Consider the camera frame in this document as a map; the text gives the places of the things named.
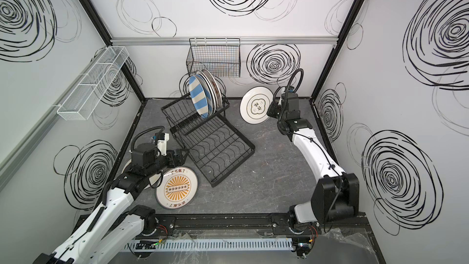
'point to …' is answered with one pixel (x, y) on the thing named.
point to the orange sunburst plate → (176, 187)
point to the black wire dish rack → (214, 145)
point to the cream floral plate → (129, 162)
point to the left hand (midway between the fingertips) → (181, 151)
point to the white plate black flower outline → (254, 104)
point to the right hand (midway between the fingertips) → (272, 104)
